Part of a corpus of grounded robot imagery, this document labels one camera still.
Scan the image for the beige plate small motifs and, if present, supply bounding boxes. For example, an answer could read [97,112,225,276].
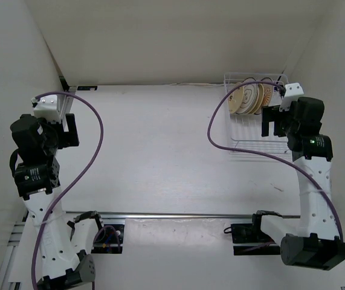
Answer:
[251,83,264,114]

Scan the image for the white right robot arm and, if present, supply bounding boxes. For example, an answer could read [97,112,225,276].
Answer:
[250,97,345,271]

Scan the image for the white plate orange sunburst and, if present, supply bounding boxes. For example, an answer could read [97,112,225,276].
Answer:
[260,77,274,108]

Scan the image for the silver aluminium rail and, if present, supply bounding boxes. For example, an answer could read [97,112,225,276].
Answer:
[63,211,301,219]

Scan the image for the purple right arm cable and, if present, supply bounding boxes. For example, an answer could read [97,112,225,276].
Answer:
[207,79,343,251]

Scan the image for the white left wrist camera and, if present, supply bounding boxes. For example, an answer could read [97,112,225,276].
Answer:
[31,94,63,124]

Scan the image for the white wire dish rack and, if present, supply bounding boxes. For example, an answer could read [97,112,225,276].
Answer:
[223,72,291,160]

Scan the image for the black label sticker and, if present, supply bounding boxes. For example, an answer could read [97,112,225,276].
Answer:
[77,86,98,91]

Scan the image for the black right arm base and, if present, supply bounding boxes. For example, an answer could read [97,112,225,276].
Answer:
[224,223,293,256]

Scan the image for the plain beige plate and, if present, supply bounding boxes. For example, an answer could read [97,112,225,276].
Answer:
[228,86,245,114]

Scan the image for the white plate green rim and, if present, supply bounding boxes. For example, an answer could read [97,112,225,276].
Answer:
[236,83,259,115]

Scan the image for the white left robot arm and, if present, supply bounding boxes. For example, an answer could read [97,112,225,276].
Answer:
[10,114,106,289]

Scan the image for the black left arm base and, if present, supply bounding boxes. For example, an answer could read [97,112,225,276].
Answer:
[91,224,124,254]

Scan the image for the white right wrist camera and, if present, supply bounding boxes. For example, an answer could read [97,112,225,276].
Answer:
[279,83,305,112]

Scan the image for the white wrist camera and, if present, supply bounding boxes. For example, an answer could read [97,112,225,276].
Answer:
[279,83,305,112]
[31,94,63,124]

